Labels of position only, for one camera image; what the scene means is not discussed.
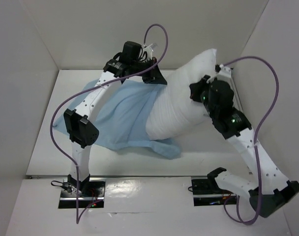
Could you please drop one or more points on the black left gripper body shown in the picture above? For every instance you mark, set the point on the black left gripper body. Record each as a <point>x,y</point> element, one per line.
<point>138,67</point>

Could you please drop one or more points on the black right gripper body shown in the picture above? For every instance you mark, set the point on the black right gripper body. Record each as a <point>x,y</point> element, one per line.
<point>196,89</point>

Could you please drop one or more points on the white pillow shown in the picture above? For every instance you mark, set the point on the white pillow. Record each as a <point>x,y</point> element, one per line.
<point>174,112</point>

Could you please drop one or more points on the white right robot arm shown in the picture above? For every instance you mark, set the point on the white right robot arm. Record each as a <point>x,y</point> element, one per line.
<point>273,189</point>

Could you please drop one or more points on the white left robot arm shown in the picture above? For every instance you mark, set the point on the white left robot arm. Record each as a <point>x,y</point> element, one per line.
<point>133,59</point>

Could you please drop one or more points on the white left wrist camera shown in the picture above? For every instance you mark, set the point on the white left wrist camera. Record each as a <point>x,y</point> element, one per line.
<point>147,52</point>

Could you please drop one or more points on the aluminium side rail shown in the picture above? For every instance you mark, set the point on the aluminium side rail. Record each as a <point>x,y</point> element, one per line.
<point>236,95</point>

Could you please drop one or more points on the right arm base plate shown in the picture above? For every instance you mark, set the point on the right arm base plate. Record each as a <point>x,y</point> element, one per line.
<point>204,194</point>

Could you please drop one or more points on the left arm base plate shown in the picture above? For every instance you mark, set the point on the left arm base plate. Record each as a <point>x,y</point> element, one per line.
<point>92,195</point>

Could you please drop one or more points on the aluminium table edge rail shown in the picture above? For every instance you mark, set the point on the aluminium table edge rail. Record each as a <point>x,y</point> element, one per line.
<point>112,176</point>

